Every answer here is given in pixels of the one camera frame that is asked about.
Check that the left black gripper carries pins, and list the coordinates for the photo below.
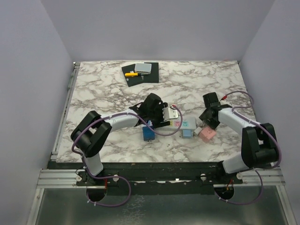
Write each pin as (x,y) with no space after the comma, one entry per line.
(161,123)

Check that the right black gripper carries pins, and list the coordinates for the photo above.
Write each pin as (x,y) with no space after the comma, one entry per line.
(213,124)

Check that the dark blue cube socket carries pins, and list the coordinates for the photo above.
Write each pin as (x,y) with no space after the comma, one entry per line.
(148,134)

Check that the pink cube socket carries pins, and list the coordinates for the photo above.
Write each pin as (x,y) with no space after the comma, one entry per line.
(206,134)

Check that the white multicolour power strip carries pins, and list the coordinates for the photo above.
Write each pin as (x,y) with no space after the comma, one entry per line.
(189,123)

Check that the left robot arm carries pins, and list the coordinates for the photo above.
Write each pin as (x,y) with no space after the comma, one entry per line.
(92,132)

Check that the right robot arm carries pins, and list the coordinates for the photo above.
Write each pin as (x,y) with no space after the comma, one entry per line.
(259,146)

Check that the white plug adapter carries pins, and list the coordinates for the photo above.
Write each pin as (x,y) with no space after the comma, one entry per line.
(197,131)

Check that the light blue plug adapter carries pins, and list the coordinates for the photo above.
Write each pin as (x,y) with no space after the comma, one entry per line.
(186,133)

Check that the black foam mat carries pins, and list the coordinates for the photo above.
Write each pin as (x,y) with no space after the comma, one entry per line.
(153,77)

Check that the grey white box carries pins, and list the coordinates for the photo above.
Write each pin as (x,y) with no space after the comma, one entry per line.
(143,68)

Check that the yellow utility knife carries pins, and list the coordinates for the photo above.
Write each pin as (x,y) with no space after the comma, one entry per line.
(131,74)

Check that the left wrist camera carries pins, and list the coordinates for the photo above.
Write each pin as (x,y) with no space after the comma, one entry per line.
(170,113)

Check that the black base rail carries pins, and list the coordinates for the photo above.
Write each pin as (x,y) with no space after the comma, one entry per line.
(151,178)

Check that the aluminium frame rail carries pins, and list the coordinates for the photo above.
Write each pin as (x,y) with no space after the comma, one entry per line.
(68,178)

